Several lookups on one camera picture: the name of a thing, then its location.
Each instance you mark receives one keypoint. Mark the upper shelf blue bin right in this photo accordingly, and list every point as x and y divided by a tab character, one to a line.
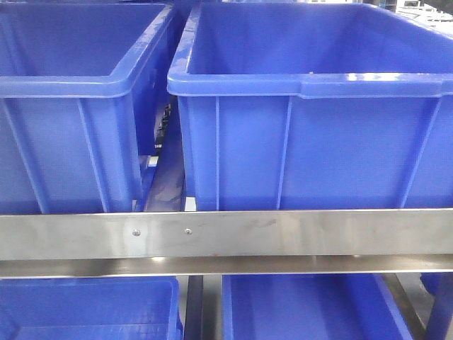
287	106

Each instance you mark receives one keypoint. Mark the shelf blue bin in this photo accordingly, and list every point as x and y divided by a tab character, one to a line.
287	106
79	88

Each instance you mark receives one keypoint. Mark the upper shelf blue bin left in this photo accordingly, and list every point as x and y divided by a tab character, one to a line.
79	88

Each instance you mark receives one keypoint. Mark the steel shelf crossbeam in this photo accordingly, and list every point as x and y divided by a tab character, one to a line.
231	242

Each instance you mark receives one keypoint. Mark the blue bin front right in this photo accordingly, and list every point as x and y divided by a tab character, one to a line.
320	306

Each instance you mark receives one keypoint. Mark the blue bin front left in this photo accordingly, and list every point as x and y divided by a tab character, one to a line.
91	308

